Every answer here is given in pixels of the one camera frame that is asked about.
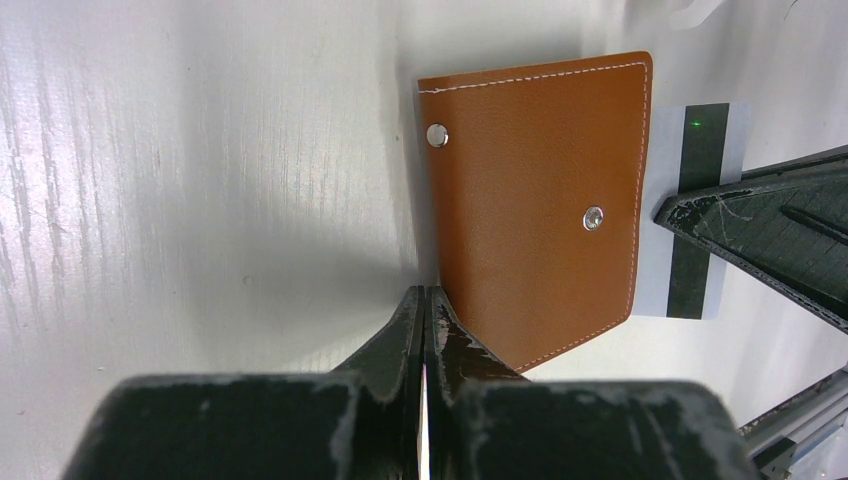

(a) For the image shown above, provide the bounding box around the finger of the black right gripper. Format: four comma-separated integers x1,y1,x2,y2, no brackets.
654,146,847,332

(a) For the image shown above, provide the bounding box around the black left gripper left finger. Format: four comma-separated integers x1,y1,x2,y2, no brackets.
64,286,425,479

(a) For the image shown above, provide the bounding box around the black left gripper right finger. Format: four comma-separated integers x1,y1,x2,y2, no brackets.
425,287,758,479

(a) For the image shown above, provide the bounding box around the brown leather card holder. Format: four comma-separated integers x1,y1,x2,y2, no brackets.
418,51,653,372

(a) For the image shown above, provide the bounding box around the aluminium rail frame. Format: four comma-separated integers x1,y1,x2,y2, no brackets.
739,367,847,479

